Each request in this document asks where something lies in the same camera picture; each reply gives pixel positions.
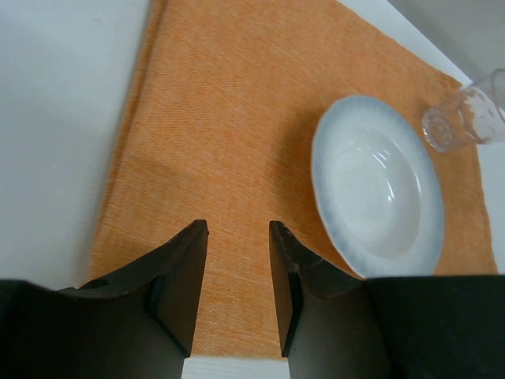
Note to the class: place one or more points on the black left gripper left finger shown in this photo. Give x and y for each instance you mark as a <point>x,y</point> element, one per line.
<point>135,322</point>

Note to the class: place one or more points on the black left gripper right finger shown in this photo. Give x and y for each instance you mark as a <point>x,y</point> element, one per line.
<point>332,325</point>

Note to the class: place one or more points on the white round plate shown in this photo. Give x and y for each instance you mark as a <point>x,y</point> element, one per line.
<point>376,190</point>

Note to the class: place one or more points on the clear drinking glass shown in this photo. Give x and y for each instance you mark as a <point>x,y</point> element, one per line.
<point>474,115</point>

